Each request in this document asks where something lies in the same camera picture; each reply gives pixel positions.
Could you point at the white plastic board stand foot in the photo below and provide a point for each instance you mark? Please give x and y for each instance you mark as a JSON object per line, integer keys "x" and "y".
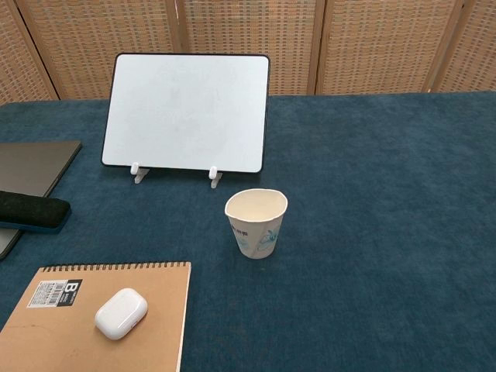
{"x": 136, "y": 172}
{"x": 214, "y": 175}

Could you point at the small white bowl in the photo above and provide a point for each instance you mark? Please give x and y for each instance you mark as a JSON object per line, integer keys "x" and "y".
{"x": 257, "y": 236}

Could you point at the blue felt table cover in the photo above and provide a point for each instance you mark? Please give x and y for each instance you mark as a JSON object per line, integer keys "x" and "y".
{"x": 368, "y": 213}

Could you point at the white earbuds charging case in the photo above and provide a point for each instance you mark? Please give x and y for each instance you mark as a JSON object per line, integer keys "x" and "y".
{"x": 121, "y": 314}

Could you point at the woven bamboo folding screen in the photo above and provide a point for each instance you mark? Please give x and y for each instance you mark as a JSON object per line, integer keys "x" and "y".
{"x": 368, "y": 46}

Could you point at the grey closed laptop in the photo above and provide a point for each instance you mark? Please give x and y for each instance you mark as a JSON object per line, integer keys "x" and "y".
{"x": 35, "y": 162}

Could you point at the brown kraft spiral notebook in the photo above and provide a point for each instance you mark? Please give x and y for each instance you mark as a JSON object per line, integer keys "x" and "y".
{"x": 58, "y": 333}

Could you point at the white tablet board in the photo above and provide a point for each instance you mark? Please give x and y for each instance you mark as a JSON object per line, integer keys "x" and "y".
{"x": 186, "y": 112}

